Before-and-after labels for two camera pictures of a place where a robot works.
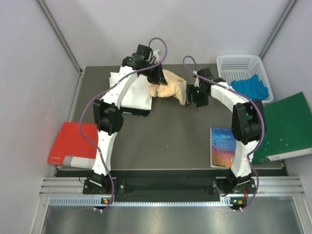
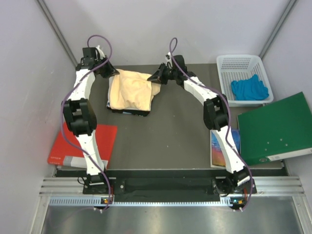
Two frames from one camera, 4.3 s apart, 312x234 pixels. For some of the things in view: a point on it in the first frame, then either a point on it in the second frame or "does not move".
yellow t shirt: [176, 87] → [131, 90]
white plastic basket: [236, 67] does not move
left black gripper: [158, 77] → [110, 71]
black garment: [138, 112] does not move
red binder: [70, 148] does not move
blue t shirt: [252, 87] does not move
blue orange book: [223, 146] does not move
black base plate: [170, 186] does not move
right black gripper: [191, 90] → [158, 77]
